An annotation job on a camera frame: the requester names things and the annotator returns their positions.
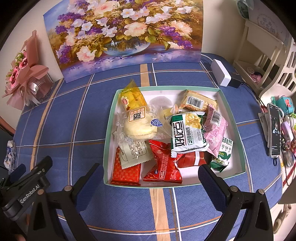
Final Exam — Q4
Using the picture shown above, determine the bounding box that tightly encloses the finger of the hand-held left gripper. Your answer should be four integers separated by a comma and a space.
11, 164, 26, 180
29, 156, 53, 174

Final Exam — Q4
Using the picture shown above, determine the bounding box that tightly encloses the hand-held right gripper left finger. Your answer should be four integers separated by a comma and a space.
28, 163, 104, 241

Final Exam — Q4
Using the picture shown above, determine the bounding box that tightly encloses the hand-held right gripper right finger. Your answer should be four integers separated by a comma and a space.
198, 164, 274, 241

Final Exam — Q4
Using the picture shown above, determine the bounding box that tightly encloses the red white-striped cake packet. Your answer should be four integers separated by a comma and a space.
174, 151, 212, 168

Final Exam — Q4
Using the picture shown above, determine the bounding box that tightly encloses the green biscuit packet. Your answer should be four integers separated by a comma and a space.
209, 137, 234, 174

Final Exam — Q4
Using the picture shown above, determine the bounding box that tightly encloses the red patterned packet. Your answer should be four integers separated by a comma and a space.
110, 146, 142, 186

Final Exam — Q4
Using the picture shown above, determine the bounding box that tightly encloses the pale grey pastry packet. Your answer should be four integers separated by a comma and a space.
118, 140, 153, 169

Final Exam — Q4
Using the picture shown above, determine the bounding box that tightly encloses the red crinkled snack packet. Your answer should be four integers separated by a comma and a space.
143, 139, 184, 182

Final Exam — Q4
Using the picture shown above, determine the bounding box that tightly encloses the green white snack packet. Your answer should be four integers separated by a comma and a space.
171, 112, 210, 153

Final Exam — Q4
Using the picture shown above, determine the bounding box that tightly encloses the pink snack packet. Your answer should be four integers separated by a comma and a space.
202, 104, 228, 154

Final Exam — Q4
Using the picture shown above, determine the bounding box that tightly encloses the clear packet white bun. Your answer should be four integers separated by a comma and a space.
113, 104, 173, 146

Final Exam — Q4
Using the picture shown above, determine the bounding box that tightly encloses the beige bread packet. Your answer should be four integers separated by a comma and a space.
178, 89, 218, 113

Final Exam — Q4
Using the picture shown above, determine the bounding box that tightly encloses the yellow cake packet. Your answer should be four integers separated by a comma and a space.
119, 79, 148, 112

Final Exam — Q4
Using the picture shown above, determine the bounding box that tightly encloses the white box teal rim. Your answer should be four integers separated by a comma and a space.
103, 86, 247, 188

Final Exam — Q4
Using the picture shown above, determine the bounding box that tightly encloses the crumpled blue white wrapper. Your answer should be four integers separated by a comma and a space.
4, 140, 16, 174

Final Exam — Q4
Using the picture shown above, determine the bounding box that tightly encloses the reddish brown wooden board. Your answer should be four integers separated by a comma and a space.
0, 117, 16, 136

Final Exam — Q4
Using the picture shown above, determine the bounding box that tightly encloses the blue plaid tablecloth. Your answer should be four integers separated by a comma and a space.
13, 53, 289, 241

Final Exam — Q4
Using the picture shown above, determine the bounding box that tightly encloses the grey phone stand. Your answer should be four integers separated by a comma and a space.
258, 111, 272, 149

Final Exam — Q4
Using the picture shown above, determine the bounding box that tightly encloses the smartphone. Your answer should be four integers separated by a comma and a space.
267, 103, 283, 158

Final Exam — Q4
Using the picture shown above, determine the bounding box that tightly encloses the pink flower bouquet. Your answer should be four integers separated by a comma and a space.
2, 30, 56, 110

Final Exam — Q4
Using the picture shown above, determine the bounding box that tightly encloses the pile of small trinkets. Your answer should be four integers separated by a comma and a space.
281, 113, 296, 167

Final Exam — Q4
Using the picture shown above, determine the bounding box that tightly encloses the black power adapter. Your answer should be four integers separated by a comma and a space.
229, 72, 243, 89

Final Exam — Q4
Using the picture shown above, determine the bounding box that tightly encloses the teal toy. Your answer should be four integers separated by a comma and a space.
270, 95, 294, 115

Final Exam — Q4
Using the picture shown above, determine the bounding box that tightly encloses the white rectangular device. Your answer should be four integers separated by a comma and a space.
210, 59, 231, 87

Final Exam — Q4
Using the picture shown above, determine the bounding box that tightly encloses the flower painting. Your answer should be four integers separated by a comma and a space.
43, 0, 204, 83

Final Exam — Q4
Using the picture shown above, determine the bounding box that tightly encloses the white wooden shelf rack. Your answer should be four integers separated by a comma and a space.
232, 20, 296, 98

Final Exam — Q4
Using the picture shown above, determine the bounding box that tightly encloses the white printed card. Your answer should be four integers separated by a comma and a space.
248, 0, 284, 39

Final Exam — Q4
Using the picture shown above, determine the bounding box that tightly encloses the teal round ornament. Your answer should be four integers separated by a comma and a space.
236, 0, 251, 18

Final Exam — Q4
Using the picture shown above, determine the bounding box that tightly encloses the black cable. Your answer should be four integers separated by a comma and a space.
240, 81, 269, 108

